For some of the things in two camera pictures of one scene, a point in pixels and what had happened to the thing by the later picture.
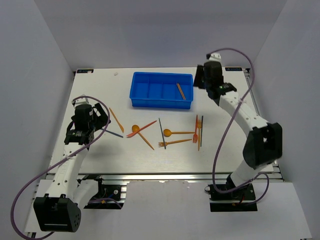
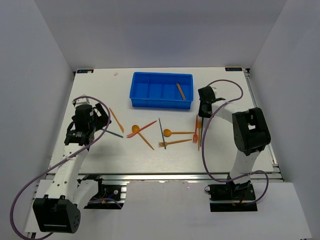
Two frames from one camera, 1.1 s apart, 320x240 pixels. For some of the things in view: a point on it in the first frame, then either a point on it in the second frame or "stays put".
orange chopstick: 181,91 stays put
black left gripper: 102,120 stays put
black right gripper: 199,74 to 201,113
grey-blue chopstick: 162,134 stays put
